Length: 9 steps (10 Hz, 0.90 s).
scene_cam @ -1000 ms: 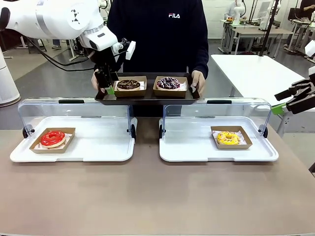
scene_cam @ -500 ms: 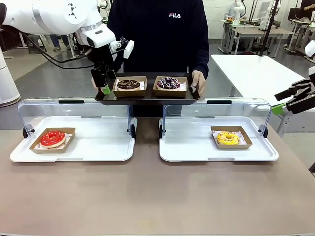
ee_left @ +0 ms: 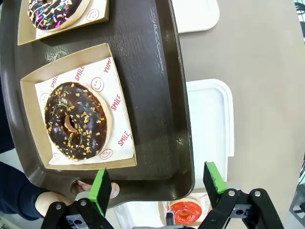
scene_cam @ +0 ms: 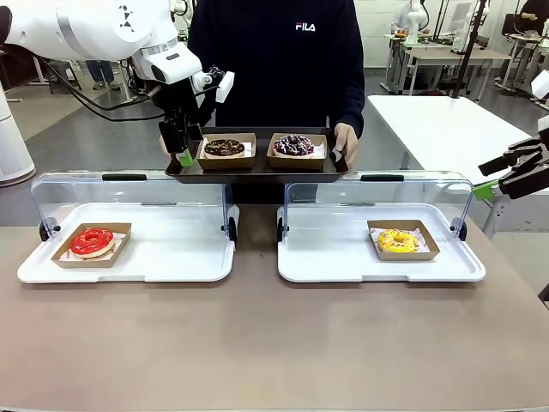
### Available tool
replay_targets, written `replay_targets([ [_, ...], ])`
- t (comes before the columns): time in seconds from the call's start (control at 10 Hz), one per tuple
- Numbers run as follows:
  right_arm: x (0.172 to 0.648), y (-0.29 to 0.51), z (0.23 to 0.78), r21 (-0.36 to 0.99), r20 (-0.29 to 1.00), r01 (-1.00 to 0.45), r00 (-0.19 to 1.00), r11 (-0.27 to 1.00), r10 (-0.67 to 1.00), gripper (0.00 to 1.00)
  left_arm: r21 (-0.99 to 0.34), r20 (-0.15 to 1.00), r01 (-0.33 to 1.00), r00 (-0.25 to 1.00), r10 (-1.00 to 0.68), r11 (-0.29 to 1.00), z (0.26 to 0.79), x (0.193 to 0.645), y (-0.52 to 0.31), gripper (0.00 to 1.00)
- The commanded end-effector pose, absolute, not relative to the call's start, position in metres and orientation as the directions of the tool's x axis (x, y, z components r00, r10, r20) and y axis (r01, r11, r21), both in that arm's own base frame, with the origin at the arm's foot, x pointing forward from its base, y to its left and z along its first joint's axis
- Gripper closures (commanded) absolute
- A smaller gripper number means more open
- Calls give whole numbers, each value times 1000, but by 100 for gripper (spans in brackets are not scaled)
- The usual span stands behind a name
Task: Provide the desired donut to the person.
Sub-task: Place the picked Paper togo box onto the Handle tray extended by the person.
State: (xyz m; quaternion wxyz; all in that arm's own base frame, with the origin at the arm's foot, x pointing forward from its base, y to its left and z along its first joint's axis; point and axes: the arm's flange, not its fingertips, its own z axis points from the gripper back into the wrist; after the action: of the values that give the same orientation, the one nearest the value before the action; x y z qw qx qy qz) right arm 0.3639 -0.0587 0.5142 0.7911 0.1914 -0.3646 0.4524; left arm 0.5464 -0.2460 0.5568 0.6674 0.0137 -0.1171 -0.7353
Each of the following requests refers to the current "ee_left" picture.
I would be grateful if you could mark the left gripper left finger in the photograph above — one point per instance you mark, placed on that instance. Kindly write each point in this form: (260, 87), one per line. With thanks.
(101, 190)

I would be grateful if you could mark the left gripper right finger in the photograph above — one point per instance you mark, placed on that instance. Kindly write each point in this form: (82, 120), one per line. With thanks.
(214, 183)

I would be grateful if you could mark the chocolate donut with nut bits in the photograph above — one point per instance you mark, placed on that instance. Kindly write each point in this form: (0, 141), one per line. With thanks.
(90, 107)

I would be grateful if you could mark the dark brown serving tray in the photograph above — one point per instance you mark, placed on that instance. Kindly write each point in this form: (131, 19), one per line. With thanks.
(147, 95)

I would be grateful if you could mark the paper liner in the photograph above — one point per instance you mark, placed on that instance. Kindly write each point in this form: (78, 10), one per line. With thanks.
(202, 198)
(95, 16)
(112, 81)

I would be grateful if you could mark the cardboard tray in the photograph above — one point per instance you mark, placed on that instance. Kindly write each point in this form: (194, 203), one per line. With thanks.
(162, 214)
(23, 28)
(28, 100)

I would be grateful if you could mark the chocolate donut with coloured sprinkles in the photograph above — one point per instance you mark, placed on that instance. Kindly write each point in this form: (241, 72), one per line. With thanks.
(57, 14)

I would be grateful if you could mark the person right forearm navy sleeve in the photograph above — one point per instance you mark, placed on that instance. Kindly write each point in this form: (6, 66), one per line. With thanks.
(16, 188)

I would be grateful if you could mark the paper liner under red donut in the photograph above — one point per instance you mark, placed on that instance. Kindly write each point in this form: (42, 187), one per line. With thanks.
(202, 198)

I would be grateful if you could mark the red glazed donut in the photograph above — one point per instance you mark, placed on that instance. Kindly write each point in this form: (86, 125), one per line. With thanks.
(195, 211)

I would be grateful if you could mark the cardboard tray under red donut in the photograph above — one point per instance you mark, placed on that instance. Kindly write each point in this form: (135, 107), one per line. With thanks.
(162, 214)

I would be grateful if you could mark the person right hand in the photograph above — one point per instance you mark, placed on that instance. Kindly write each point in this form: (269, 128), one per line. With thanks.
(52, 199)

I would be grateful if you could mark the white display tray base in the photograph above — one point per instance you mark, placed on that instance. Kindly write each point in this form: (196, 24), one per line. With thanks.
(209, 119)
(197, 14)

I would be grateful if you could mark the grey metal equipment frame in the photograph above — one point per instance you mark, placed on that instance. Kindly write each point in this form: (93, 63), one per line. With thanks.
(299, 202)

